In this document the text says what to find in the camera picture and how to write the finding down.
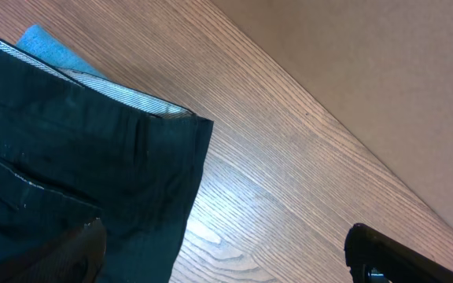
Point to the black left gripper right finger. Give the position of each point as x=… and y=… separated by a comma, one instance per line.
x=374, y=257

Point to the black shorts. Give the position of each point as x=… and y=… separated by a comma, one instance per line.
x=76, y=147

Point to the folded blue denim cloth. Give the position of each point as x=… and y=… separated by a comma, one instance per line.
x=38, y=42

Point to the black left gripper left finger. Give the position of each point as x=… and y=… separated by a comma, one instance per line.
x=77, y=255

